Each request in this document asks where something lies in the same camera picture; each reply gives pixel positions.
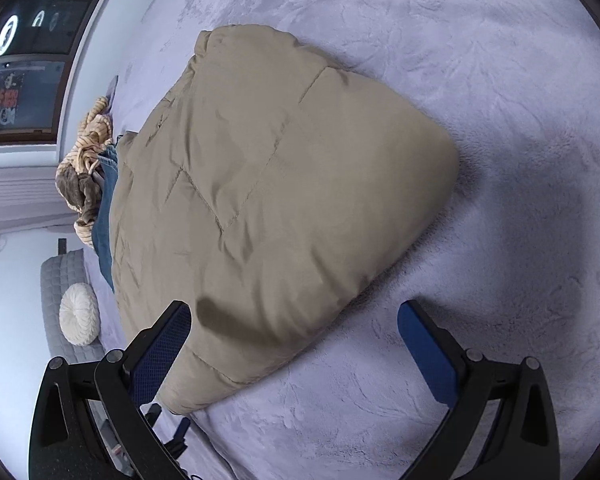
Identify dark framed window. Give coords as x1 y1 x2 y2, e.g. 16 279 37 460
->
0 0 126 148

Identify beige striped plush garment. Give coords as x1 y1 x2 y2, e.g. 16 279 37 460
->
55 96 118 248

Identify brown plush garment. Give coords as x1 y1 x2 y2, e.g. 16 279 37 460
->
55 164 106 226

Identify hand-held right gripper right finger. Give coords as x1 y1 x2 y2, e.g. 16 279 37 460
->
397 300 563 480

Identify folded blue jeans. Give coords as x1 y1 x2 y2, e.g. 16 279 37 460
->
91 132 141 293

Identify grey curtain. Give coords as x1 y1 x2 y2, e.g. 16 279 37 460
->
0 165 81 233

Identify grey quilted headboard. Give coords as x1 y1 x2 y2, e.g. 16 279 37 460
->
40 249 106 361

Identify white round pillow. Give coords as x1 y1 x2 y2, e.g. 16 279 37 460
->
59 282 101 347

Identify beige puffer jacket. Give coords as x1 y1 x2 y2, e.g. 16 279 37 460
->
109 24 462 416

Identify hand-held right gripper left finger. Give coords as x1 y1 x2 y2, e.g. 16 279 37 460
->
27 300 193 480

